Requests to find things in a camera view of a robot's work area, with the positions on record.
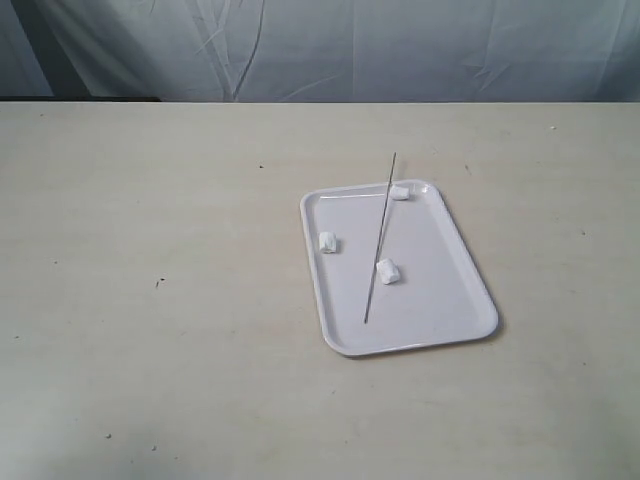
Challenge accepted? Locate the white marshmallow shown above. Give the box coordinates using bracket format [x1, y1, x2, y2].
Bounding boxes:
[318, 231, 339, 254]
[376, 258, 401, 285]
[389, 184, 411, 201]

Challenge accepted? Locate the thin metal skewer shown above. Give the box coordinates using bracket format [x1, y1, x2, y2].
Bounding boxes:
[363, 152, 397, 325]

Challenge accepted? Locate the white plastic tray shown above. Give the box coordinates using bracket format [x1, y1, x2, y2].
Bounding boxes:
[300, 179, 499, 357]

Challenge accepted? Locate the white backdrop cloth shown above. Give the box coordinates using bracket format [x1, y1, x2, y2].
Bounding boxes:
[1, 1, 639, 102]

